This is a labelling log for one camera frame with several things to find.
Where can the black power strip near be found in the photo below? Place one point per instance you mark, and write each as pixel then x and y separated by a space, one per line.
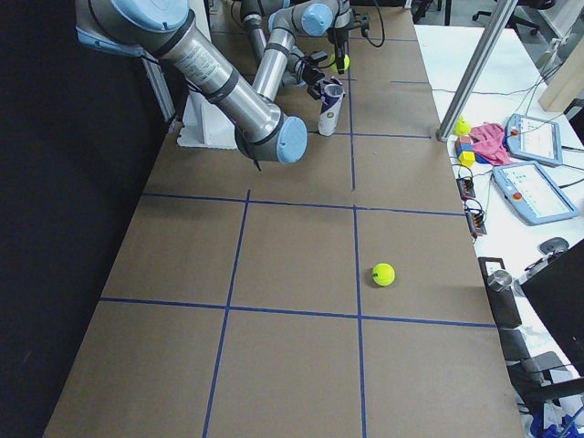
pixel 475 218

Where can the pink cloth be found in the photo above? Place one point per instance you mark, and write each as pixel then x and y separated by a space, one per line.
pixel 488 143

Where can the white tennis ball can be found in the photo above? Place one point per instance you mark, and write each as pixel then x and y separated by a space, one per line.
pixel 332 95

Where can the yellow tennis ball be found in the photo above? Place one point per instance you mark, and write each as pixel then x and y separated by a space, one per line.
pixel 383 274
pixel 338 66

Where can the red cube block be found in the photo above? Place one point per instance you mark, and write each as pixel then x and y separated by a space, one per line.
pixel 464 139

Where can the white camera post with base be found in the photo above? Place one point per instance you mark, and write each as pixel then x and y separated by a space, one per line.
pixel 205 126

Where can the small steel cup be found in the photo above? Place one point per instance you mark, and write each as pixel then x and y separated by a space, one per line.
pixel 499 281

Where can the aluminium frame post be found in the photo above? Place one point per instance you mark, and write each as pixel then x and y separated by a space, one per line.
pixel 482 52

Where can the lower teach pendant tablet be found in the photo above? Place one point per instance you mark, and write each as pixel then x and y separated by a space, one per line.
pixel 533 194

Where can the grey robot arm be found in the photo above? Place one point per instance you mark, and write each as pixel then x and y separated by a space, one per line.
pixel 273 27
pixel 167 30

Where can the spare tennis ball right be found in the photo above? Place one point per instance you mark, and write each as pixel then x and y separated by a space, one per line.
pixel 462 127

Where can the black power strip far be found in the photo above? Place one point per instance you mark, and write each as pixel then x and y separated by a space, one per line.
pixel 466 187

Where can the black power strip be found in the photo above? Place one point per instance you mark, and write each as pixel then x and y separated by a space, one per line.
pixel 466 187
pixel 475 218

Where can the black monitor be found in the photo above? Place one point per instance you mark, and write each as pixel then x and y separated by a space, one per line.
pixel 554 289

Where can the yellow cube block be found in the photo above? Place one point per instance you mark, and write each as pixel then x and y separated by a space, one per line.
pixel 466 157

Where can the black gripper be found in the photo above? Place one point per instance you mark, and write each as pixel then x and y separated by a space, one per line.
pixel 337 38
pixel 309 76

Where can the upper teach pendant tablet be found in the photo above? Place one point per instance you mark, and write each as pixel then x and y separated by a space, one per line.
pixel 529 138

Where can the black computer mouse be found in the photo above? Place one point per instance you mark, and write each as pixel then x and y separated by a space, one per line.
pixel 554 245

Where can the blue cube block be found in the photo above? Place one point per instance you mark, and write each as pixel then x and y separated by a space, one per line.
pixel 463 148

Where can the teach pendant tablet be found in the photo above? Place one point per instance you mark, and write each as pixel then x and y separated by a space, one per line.
pixel 533 194
pixel 529 138

